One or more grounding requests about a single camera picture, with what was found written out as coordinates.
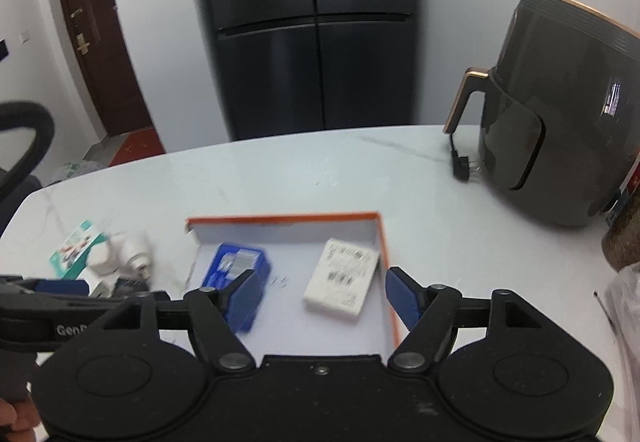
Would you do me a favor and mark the blue rectangular box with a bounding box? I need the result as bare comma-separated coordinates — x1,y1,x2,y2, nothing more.
201,243,271,288

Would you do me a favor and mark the white barcode product box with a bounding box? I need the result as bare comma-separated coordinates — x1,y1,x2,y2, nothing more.
303,239,380,321

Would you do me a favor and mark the teal adhesive bandage box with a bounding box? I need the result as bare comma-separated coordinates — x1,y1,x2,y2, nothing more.
49,220,107,280

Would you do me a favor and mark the white USB charger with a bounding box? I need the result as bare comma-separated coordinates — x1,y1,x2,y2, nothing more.
78,270,117,298

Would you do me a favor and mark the black USB charger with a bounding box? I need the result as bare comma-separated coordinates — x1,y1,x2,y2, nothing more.
111,277,150,298

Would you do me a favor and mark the white plug-in vaporizer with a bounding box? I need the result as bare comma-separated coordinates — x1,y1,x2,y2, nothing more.
86,233,153,280

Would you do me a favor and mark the person's left hand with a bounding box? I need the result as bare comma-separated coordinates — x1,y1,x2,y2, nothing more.
0,399,40,442

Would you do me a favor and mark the orange white cardboard tray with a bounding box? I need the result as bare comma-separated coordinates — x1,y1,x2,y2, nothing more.
186,211,404,361

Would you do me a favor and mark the red doormat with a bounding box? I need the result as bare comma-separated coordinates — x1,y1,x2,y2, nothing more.
108,128,165,167

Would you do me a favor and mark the black hairpin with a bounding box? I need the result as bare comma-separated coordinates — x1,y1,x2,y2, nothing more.
592,291,617,336

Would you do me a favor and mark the clear plastic bag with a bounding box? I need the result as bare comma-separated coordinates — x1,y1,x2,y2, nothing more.
605,263,639,441

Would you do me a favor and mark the glass jar with granules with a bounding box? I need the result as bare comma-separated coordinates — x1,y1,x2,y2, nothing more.
601,159,640,272

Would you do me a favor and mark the dark grey air fryer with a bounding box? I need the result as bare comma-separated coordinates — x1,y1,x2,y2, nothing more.
444,0,639,228

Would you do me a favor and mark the black refrigerator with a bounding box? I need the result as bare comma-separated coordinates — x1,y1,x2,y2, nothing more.
200,0,418,140

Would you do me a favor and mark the brown wooden door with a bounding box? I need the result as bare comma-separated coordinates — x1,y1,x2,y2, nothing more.
61,0,152,136

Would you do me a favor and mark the black power plug cable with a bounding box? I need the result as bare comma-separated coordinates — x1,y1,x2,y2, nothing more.
448,131,482,183

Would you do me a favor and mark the black wrist strap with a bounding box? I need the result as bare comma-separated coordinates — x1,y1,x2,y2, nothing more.
0,100,57,203

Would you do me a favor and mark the black wall intercom panel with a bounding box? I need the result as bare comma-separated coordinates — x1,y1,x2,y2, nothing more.
0,39,9,61

